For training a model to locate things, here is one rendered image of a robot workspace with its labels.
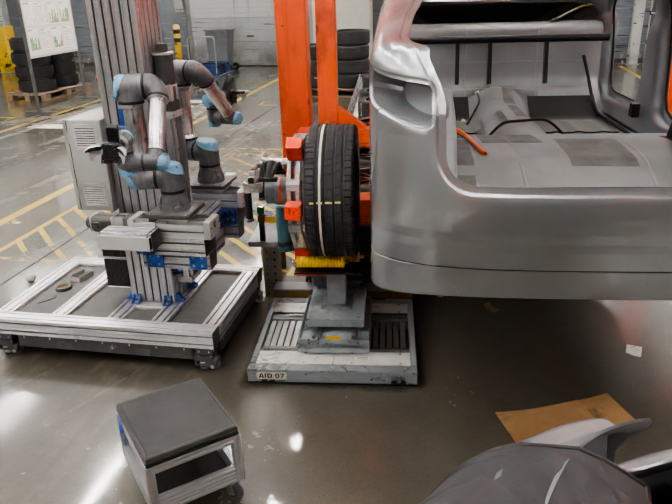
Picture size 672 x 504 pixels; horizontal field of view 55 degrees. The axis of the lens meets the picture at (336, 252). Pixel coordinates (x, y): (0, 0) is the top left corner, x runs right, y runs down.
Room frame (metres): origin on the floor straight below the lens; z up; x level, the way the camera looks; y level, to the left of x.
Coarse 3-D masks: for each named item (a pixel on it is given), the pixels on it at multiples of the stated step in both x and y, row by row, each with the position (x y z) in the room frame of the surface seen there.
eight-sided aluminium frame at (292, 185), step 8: (296, 136) 3.21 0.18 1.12; (304, 136) 3.21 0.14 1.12; (304, 144) 3.17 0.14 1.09; (288, 168) 2.97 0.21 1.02; (296, 168) 2.97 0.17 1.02; (288, 176) 2.94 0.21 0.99; (296, 176) 2.94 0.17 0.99; (288, 184) 2.91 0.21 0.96; (296, 184) 2.91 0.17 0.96; (288, 192) 2.91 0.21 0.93; (296, 192) 2.90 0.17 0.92; (288, 200) 2.91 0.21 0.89; (296, 200) 2.90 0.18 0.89; (288, 224) 2.91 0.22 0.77; (296, 224) 2.90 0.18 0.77; (304, 224) 3.29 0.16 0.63; (296, 232) 2.92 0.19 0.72; (304, 232) 3.25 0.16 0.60; (296, 240) 3.02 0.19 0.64; (304, 240) 3.00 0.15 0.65; (296, 248) 3.06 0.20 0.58; (304, 248) 3.06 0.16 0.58
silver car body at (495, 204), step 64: (384, 0) 3.59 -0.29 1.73; (448, 0) 5.67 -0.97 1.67; (512, 0) 5.62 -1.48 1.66; (576, 0) 5.64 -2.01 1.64; (384, 64) 2.15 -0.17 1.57; (448, 64) 5.46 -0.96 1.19; (512, 64) 5.41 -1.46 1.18; (576, 64) 5.37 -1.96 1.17; (384, 128) 2.12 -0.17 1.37; (448, 128) 2.77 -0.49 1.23; (512, 128) 4.10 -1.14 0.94; (576, 128) 4.67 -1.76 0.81; (640, 128) 4.30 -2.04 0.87; (384, 192) 2.12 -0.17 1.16; (448, 192) 1.99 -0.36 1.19; (512, 192) 1.96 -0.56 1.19; (576, 192) 1.93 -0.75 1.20; (640, 192) 1.91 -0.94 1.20; (384, 256) 2.16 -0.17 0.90; (448, 256) 2.03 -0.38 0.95; (512, 256) 1.98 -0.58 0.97; (576, 256) 1.95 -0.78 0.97; (640, 256) 1.93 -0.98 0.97
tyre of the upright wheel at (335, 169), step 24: (312, 144) 2.99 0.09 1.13; (336, 144) 2.98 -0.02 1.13; (312, 168) 2.90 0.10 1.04; (336, 168) 2.89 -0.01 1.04; (312, 192) 2.85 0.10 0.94; (336, 192) 2.84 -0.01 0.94; (312, 216) 2.84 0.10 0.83; (336, 216) 2.83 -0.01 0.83; (312, 240) 2.88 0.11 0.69; (336, 240) 2.87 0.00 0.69
